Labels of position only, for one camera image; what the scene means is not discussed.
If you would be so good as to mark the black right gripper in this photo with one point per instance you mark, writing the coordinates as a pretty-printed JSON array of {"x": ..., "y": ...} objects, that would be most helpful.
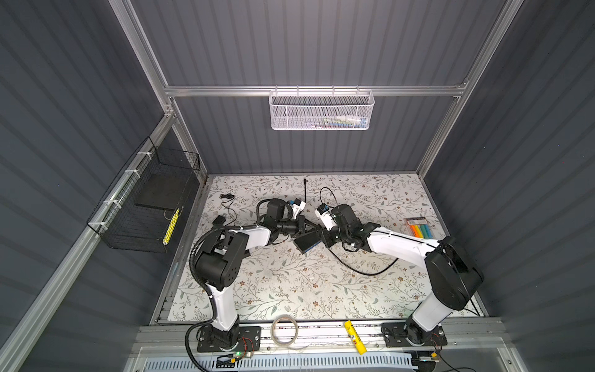
[{"x": 325, "y": 236}]

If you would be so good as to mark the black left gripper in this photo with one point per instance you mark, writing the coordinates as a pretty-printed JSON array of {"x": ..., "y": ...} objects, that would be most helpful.
[{"x": 300, "y": 225}]

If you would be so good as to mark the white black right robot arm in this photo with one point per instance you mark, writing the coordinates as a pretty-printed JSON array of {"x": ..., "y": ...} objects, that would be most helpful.
[{"x": 454, "y": 278}]

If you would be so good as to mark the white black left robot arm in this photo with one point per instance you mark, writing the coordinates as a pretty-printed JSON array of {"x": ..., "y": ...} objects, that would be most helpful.
[{"x": 216, "y": 258}]

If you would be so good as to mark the coloured marker pack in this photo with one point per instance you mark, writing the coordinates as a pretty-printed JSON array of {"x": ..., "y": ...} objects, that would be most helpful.
[{"x": 419, "y": 226}]

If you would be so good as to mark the black power adapter with prongs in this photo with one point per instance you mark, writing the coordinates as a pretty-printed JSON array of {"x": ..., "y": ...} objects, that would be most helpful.
[{"x": 220, "y": 220}]

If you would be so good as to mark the yellow glue stick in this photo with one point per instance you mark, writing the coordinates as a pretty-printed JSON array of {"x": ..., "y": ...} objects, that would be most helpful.
[{"x": 354, "y": 337}]

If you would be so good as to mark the yellow marker in black basket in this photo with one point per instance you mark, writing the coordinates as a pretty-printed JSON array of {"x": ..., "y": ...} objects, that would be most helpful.
[{"x": 171, "y": 227}]

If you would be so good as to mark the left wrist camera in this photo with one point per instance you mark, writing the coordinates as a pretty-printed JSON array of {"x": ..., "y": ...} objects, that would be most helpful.
[{"x": 278, "y": 209}]

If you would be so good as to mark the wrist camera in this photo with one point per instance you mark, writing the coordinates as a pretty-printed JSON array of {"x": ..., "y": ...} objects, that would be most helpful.
[
  {"x": 341, "y": 216},
  {"x": 278, "y": 209}
]

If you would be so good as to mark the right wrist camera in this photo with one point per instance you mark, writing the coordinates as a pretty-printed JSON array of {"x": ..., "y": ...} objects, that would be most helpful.
[{"x": 341, "y": 216}]

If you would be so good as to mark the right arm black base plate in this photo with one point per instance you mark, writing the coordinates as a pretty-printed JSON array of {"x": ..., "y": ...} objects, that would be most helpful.
[{"x": 408, "y": 334}]

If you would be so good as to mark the white wire mesh basket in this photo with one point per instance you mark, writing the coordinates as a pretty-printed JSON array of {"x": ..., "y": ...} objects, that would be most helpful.
[{"x": 330, "y": 110}]

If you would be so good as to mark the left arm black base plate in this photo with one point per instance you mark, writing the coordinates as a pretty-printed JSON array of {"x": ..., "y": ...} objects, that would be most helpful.
[{"x": 239, "y": 338}]

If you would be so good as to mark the black wire mesh basket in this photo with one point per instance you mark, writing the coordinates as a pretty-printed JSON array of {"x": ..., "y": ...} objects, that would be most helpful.
[{"x": 135, "y": 214}]

